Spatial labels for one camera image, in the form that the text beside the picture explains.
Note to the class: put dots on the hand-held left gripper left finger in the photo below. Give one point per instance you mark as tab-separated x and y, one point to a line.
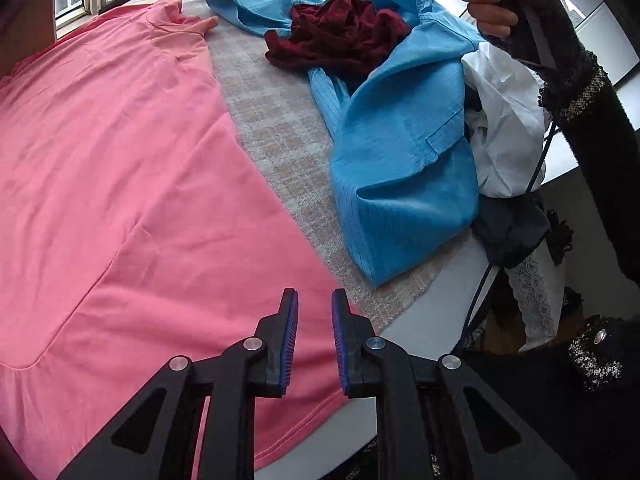
290	345

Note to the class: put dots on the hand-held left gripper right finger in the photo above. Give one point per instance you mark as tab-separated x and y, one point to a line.
339	350

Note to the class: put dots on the pink T-shirt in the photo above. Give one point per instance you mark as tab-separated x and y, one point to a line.
125	185

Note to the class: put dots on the person's right forearm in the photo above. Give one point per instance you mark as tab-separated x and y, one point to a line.
600	160

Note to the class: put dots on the person's right hand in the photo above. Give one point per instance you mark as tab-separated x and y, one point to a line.
487	12

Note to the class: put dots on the dark red garment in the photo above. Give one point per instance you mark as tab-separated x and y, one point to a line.
340	35

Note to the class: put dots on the white garment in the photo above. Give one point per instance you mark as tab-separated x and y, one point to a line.
510	125

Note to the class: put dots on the blue garment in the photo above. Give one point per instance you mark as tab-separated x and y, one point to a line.
400	160

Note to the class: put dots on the white lace cloth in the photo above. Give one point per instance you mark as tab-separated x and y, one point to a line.
537	300

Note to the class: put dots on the dark grey garment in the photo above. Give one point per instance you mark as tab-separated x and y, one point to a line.
510	230

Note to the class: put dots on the pink plaid blanket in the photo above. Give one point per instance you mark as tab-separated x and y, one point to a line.
280	130

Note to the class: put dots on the light wooden board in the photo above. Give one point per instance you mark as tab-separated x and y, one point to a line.
25	45

